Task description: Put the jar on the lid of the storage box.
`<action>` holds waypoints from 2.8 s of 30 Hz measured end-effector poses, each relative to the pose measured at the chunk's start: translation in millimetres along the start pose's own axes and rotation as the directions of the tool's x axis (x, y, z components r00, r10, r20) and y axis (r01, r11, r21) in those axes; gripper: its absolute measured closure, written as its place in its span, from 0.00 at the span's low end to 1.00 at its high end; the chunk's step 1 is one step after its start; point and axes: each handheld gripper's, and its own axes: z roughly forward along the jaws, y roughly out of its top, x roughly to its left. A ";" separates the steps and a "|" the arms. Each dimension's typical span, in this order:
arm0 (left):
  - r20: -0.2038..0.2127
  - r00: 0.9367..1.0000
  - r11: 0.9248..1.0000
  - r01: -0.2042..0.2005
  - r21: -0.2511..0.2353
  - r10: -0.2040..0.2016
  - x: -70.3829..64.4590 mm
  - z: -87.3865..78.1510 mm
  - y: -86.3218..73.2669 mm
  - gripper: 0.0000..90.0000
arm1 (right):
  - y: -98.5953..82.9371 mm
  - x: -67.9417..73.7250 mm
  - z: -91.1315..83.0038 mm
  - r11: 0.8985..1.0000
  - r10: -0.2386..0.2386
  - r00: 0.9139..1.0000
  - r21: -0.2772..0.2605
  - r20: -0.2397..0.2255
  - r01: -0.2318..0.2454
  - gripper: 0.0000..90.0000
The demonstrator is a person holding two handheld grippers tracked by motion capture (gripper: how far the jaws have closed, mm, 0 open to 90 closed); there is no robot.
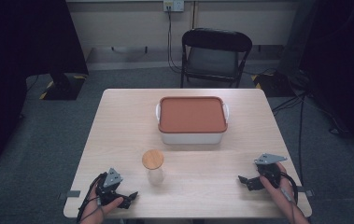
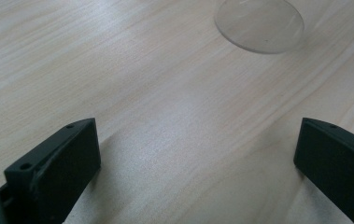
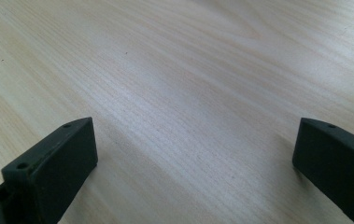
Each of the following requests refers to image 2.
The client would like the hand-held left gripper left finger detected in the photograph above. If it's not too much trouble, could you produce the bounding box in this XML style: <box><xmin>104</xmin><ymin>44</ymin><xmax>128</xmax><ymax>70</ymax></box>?
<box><xmin>4</xmin><ymin>117</ymin><xmax>102</xmax><ymax>224</ymax></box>

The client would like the clear glass jar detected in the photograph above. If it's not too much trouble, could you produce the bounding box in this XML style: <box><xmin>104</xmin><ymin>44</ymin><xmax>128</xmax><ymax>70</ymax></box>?
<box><xmin>214</xmin><ymin>0</ymin><xmax>305</xmax><ymax>55</ymax></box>

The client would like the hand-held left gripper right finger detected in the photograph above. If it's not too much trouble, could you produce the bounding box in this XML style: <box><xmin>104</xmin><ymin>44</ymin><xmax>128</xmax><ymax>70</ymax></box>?
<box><xmin>292</xmin><ymin>117</ymin><xmax>354</xmax><ymax>224</ymax></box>

